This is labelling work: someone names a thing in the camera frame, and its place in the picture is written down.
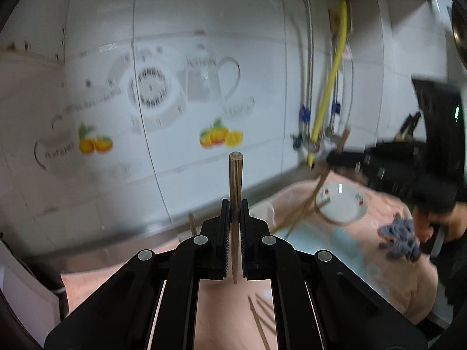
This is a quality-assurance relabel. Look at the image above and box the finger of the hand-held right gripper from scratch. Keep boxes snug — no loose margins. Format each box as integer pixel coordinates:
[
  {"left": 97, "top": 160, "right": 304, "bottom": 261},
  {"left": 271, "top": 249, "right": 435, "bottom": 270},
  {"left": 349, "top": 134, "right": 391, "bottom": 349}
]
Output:
[{"left": 326, "top": 148, "right": 371, "bottom": 170}]

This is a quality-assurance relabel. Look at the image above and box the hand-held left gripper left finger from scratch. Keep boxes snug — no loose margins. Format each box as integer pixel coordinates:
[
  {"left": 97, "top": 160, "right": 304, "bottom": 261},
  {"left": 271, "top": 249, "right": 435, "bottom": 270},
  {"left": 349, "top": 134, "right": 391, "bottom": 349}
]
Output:
[{"left": 44, "top": 199, "right": 232, "bottom": 350}]

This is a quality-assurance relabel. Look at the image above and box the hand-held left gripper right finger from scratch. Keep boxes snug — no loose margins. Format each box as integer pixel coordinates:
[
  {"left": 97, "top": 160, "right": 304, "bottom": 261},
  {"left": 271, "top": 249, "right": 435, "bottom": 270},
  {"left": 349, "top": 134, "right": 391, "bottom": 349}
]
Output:
[{"left": 239, "top": 199, "right": 427, "bottom": 350}]

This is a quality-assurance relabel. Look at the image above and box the cream plastic utensil holder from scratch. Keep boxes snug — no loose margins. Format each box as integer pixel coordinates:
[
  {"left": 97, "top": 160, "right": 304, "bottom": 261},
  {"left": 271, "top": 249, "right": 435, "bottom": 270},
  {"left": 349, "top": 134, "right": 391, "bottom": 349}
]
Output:
[{"left": 177, "top": 199, "right": 276, "bottom": 243}]

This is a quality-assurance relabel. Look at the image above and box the person's right hand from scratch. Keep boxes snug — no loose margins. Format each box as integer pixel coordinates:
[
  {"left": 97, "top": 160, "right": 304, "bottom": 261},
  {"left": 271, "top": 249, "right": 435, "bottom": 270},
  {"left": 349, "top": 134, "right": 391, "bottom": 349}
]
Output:
[{"left": 412, "top": 200, "right": 467, "bottom": 245}]

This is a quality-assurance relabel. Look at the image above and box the metal water valve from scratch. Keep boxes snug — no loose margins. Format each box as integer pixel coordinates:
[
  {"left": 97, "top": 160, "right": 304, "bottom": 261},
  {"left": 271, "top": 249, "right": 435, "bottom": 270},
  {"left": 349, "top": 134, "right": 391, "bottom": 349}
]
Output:
[
  {"left": 325, "top": 124, "right": 345, "bottom": 143},
  {"left": 291, "top": 133, "right": 322, "bottom": 154}
]

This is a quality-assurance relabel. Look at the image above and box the small white printed plate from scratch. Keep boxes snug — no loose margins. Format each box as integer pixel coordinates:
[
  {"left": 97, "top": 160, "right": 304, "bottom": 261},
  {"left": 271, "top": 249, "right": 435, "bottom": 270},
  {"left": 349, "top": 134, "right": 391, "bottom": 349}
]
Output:
[{"left": 316, "top": 183, "right": 367, "bottom": 225}]

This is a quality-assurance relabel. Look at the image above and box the grey cloth rag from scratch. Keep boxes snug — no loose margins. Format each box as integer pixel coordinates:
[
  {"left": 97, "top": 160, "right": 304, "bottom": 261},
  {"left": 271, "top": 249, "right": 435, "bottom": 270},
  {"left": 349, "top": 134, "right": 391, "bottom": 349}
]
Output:
[{"left": 377, "top": 215, "right": 420, "bottom": 263}]

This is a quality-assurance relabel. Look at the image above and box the peach printed towel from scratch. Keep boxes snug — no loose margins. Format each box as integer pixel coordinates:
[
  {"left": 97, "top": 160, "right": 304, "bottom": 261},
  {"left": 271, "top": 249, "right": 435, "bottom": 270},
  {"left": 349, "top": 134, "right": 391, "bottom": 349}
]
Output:
[{"left": 60, "top": 178, "right": 438, "bottom": 350}]

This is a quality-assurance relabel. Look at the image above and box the white microwave oven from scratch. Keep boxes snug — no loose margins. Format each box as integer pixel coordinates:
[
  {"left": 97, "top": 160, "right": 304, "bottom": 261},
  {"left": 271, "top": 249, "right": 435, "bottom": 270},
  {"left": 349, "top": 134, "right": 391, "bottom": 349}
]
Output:
[{"left": 0, "top": 262, "right": 61, "bottom": 340}]

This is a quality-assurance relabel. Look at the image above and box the yellow gas hose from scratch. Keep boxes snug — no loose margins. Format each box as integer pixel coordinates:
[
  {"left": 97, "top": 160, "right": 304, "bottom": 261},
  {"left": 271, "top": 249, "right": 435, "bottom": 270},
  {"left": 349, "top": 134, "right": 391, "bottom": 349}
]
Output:
[{"left": 306, "top": 0, "right": 348, "bottom": 170}]

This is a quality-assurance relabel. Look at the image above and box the metal flexible hose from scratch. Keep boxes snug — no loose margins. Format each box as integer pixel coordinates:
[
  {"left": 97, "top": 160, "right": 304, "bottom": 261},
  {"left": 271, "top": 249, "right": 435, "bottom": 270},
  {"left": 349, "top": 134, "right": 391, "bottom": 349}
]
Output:
[
  {"left": 290, "top": 0, "right": 315, "bottom": 146},
  {"left": 328, "top": 33, "right": 341, "bottom": 135}
]

